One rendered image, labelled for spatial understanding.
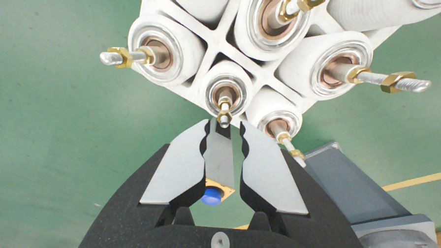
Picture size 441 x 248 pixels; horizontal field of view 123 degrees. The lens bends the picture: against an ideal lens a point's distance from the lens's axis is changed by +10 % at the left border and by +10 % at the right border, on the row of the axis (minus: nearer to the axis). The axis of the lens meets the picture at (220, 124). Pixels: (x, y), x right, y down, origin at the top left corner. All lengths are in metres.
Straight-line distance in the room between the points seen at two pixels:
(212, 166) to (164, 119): 0.38
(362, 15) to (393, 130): 0.64
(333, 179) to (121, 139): 0.96
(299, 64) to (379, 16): 0.10
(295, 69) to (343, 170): 0.51
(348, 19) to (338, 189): 0.52
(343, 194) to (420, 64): 0.48
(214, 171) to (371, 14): 0.34
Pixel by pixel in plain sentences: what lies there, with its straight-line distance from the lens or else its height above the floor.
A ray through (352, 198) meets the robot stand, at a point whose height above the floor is 0.22.
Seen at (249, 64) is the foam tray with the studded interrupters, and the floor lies 0.18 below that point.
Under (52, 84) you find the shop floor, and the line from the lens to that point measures 0.83.
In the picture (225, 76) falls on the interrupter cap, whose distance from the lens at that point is 0.20.
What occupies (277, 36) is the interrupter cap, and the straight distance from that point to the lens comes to 0.21.
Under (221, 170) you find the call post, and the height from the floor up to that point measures 0.28.
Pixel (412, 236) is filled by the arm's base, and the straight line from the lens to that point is 0.63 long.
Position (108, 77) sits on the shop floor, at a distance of 0.64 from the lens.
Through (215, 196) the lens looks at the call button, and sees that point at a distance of 0.27.
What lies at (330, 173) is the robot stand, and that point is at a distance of 0.68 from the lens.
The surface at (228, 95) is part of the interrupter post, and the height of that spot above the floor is 0.27.
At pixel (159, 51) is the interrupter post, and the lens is 0.21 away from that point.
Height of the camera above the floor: 0.45
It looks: 58 degrees down
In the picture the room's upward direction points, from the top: 174 degrees counter-clockwise
